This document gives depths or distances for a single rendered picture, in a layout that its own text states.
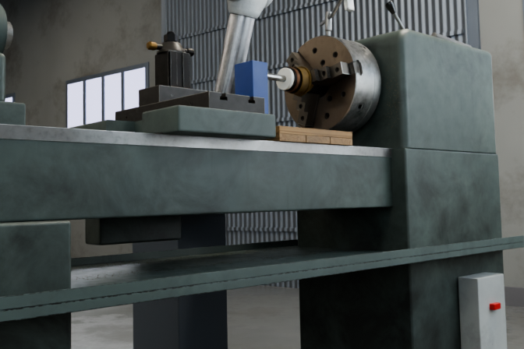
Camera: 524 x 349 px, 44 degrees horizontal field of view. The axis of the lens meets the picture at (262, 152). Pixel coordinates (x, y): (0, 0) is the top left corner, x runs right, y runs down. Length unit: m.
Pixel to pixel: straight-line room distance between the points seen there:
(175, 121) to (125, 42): 5.56
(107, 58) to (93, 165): 5.83
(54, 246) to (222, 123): 0.47
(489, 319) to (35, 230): 1.55
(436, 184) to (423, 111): 0.24
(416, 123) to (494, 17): 2.59
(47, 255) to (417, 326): 1.22
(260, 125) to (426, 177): 0.74
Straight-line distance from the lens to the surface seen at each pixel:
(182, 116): 1.43
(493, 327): 2.36
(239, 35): 2.54
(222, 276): 1.41
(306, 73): 2.01
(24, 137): 1.32
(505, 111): 4.50
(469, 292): 2.28
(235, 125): 1.53
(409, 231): 2.06
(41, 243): 1.30
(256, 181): 1.65
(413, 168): 2.09
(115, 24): 7.16
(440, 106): 2.25
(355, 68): 2.02
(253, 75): 1.85
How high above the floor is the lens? 0.71
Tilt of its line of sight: 4 degrees up
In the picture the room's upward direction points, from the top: 1 degrees counter-clockwise
